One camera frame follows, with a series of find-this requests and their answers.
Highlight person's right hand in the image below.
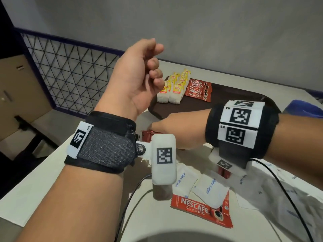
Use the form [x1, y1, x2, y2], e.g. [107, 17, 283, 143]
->
[149, 109, 211, 151]

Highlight person's left hand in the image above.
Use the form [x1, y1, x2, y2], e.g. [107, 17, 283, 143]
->
[94, 38, 165, 122]

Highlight red Nescafe coffee sachets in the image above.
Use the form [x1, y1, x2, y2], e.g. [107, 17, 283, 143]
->
[140, 129, 231, 179]

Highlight row of red coffee sachets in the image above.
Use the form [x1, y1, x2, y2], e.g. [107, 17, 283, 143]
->
[184, 78, 212, 103]

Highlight brown plastic tray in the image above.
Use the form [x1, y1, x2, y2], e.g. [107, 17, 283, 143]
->
[147, 75, 281, 121]

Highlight pile of white sugar packets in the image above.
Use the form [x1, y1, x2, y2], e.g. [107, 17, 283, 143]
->
[171, 142, 323, 242]

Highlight black wristband white markers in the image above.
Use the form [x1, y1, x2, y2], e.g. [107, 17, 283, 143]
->
[205, 99, 282, 169]
[64, 111, 138, 174]

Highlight purple metal mesh railing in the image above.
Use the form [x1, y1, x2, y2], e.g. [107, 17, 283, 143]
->
[14, 27, 323, 119]

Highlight wooden stir sticks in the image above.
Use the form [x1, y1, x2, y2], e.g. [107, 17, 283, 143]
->
[250, 158, 315, 242]

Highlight blue and white bowl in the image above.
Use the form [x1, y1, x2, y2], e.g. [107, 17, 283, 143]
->
[284, 99, 323, 119]

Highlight dark cabinet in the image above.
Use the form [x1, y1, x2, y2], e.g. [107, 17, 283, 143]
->
[0, 0, 25, 59]

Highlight black metal table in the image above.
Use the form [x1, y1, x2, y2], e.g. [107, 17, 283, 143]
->
[0, 116, 59, 199]

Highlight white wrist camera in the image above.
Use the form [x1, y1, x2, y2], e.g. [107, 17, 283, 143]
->
[208, 148, 249, 178]
[136, 134, 177, 186]

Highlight black cable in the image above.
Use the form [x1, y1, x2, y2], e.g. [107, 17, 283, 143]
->
[115, 173, 153, 242]

